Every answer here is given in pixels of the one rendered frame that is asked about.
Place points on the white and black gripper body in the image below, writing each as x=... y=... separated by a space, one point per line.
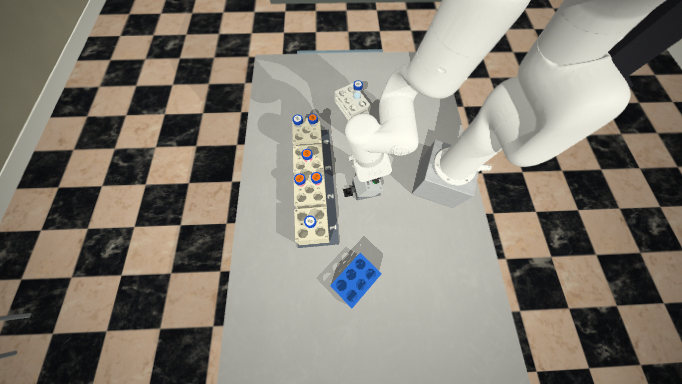
x=382 y=169

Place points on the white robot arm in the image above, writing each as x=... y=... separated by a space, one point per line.
x=567 y=77

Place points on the white tube rack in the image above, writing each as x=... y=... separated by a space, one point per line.
x=353 y=104

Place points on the blue tube rack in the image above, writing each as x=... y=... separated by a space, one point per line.
x=358 y=280

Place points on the cream bucket adapter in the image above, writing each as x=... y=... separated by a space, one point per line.
x=307 y=168
x=306 y=236
x=307 y=135
x=310 y=195

